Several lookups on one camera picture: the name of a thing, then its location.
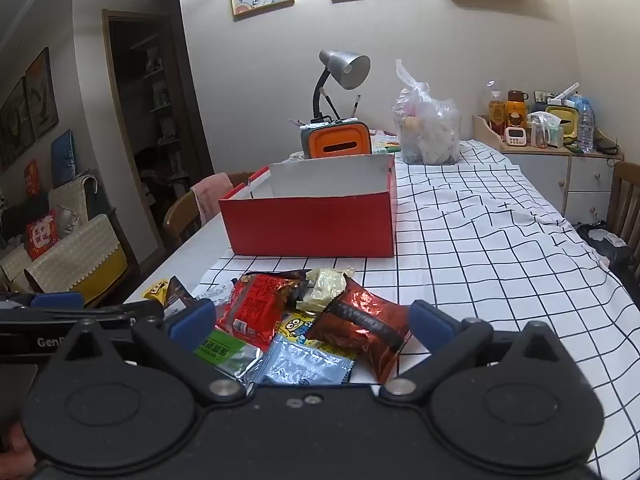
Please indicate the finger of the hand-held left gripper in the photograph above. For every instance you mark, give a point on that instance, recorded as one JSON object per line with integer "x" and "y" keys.
{"x": 145, "y": 310}
{"x": 57, "y": 301}

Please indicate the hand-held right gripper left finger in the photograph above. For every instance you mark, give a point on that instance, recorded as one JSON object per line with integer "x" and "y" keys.
{"x": 192, "y": 325}

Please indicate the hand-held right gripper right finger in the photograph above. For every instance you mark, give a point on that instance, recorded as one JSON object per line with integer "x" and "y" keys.
{"x": 431, "y": 327}

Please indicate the small yellow snack packet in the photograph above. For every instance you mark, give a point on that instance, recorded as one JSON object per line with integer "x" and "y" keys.
{"x": 156, "y": 291}

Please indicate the dark brown snack packet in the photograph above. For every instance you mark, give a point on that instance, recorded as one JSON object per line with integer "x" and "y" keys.
{"x": 179, "y": 294}

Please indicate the green snack packet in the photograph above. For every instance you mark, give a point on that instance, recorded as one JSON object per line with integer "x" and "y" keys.
{"x": 222, "y": 352}

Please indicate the clear white snack packet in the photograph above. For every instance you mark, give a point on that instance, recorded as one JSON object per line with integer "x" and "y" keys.
{"x": 215, "y": 291}

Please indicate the red printed snack packet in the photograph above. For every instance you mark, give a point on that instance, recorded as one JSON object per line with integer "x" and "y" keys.
{"x": 255, "y": 305}

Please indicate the shiny red-brown snack packet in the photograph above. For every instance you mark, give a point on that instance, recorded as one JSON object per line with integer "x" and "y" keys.
{"x": 360, "y": 325}

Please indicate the yellow cartoon snack packet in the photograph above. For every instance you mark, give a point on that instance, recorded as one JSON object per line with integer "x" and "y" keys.
{"x": 297, "y": 327}

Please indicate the silver-blue snack packet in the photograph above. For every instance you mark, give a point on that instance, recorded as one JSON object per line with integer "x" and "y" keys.
{"x": 300, "y": 362}

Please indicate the pale yellow snack packet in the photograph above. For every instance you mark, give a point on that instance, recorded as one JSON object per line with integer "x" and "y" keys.
{"x": 322, "y": 287}

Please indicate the red cardboard box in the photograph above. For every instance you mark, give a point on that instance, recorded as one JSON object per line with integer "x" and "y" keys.
{"x": 310, "y": 225}

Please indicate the person's left hand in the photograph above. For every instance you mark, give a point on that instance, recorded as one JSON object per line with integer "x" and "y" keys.
{"x": 14, "y": 445}

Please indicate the sofa with cream cover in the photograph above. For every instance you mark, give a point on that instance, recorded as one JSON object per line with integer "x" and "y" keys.
{"x": 70, "y": 255}

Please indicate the red printed cushion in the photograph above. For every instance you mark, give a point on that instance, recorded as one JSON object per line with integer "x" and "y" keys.
{"x": 42, "y": 235}
{"x": 32, "y": 177}

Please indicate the black-and-white checkered tablecloth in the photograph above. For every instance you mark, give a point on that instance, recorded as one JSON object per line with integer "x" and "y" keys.
{"x": 475, "y": 240}

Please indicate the wooden chair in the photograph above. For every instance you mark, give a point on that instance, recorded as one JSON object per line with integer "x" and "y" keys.
{"x": 625, "y": 200}
{"x": 180, "y": 217}

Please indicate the pink towel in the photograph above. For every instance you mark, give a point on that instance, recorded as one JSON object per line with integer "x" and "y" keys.
{"x": 212, "y": 197}

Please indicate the blue cushion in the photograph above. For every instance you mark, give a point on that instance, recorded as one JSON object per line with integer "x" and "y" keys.
{"x": 63, "y": 157}

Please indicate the dark framed painting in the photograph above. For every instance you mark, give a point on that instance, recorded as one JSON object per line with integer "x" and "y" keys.
{"x": 42, "y": 92}
{"x": 15, "y": 125}

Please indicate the colourful flat packet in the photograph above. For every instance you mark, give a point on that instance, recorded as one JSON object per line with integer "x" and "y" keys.
{"x": 385, "y": 144}

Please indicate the white paper packet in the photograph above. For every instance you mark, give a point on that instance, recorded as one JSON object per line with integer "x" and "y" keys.
{"x": 296, "y": 157}

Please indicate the dark bag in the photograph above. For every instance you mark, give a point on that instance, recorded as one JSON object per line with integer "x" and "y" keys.
{"x": 612, "y": 247}

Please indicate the dark bookshelf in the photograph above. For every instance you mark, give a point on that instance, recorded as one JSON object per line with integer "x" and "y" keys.
{"x": 157, "y": 110}

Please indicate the clear plastic bag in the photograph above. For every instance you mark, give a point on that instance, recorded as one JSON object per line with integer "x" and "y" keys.
{"x": 430, "y": 125}

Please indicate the green orange desk organizer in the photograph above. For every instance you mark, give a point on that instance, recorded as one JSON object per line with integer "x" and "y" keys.
{"x": 340, "y": 141}

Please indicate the white kitchen timer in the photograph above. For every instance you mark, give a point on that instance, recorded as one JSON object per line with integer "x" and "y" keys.
{"x": 514, "y": 136}

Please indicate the orange liquid bottle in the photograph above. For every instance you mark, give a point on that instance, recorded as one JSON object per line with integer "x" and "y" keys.
{"x": 496, "y": 117}

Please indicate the small white plastic bag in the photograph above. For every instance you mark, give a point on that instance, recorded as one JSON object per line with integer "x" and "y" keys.
{"x": 545, "y": 127}

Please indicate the orange thermos bottle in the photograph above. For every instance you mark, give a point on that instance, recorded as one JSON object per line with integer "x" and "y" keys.
{"x": 516, "y": 110}

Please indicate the paint brush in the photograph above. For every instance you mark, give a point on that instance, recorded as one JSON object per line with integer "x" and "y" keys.
{"x": 328, "y": 104}
{"x": 356, "y": 105}

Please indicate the yellow tissue box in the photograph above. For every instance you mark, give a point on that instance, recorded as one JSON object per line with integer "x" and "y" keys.
{"x": 562, "y": 122}

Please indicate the clear water bottle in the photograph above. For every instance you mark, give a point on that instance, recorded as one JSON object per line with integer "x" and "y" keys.
{"x": 585, "y": 125}

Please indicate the silver desk lamp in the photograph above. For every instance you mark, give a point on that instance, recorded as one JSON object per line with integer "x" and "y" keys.
{"x": 345, "y": 65}

